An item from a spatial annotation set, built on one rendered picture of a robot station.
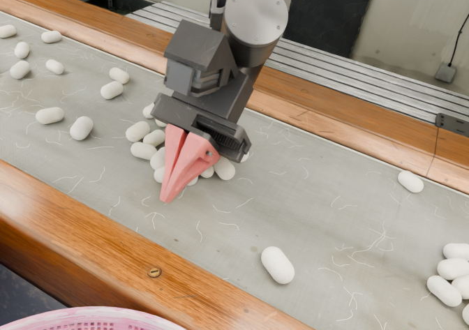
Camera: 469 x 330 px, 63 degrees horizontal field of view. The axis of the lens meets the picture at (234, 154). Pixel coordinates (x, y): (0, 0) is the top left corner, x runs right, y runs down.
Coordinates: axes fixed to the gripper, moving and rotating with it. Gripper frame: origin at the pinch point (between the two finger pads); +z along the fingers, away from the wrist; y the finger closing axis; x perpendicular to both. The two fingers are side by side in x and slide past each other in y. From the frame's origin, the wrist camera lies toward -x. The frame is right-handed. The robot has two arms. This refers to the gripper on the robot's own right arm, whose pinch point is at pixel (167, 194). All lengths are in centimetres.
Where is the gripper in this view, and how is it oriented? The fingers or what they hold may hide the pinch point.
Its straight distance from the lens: 41.4
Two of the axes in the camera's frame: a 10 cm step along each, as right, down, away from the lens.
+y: 8.8, 3.9, -2.7
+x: 1.8, 2.6, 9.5
